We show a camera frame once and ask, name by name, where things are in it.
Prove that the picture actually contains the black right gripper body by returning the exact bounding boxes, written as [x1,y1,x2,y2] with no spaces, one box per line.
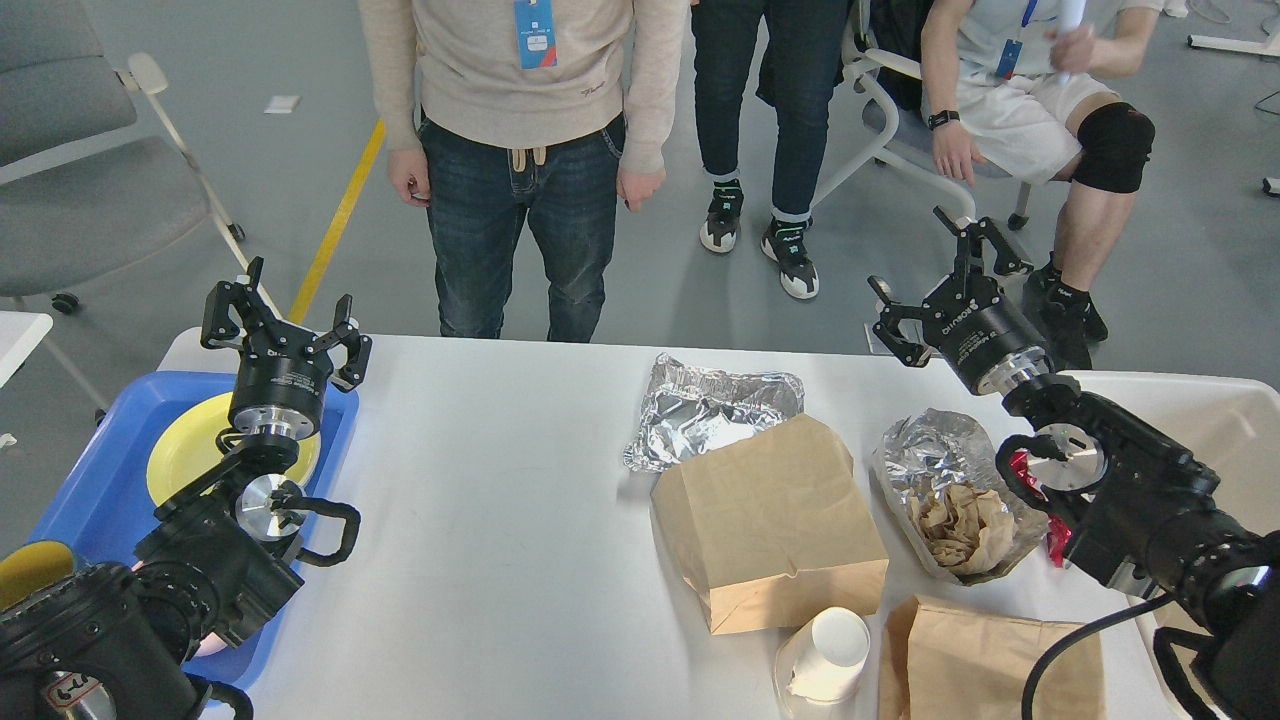
[922,275,1055,396]

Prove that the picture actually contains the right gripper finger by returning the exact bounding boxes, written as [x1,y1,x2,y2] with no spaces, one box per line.
[932,206,1036,296]
[867,275,941,368]

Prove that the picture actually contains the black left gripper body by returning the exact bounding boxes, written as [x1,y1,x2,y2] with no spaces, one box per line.
[228,347,333,441]

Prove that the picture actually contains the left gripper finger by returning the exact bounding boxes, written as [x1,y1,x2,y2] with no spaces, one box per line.
[315,293,372,392]
[200,258,285,354]

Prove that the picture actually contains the yellow plastic plate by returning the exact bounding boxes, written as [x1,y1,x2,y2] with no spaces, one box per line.
[146,392,323,509]

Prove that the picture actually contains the foil ball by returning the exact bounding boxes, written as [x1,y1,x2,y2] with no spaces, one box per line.
[872,407,1050,585]

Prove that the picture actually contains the brown paper bag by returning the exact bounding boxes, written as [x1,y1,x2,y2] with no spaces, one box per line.
[878,594,1107,719]
[652,414,890,635]

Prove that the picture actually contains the aluminium foil sheet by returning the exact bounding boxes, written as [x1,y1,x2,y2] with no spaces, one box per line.
[622,354,805,473]

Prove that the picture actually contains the pink ribbed mug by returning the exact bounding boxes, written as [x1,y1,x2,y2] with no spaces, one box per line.
[132,561,227,662]

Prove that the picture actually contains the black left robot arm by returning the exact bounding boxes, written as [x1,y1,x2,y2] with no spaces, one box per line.
[1,258,372,719]

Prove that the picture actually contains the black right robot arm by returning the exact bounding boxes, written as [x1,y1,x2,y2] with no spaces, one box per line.
[869,218,1279,719]

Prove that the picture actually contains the white grey office chair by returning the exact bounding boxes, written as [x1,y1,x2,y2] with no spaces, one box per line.
[813,1,978,222]

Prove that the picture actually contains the seated person in white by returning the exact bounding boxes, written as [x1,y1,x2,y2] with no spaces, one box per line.
[920,1,1164,369]

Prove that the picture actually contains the white side table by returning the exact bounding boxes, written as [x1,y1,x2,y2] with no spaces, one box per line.
[1,310,110,418]

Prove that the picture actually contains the white paper sheets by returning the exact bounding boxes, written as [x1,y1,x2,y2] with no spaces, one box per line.
[1050,1,1091,86]

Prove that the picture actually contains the person in dark jeans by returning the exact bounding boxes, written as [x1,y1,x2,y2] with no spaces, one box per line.
[690,0,861,301]

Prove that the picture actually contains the beige plastic bin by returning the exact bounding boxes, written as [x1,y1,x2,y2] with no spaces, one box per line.
[1079,372,1279,719]

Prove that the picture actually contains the person in beige sweater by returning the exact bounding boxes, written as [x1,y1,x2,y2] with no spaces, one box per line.
[358,1,689,343]

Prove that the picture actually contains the teal yellow mug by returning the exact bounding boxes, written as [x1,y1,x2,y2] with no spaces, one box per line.
[1,539,78,611]

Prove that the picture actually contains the white paper cup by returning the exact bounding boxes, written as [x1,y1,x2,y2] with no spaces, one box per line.
[773,607,870,719]

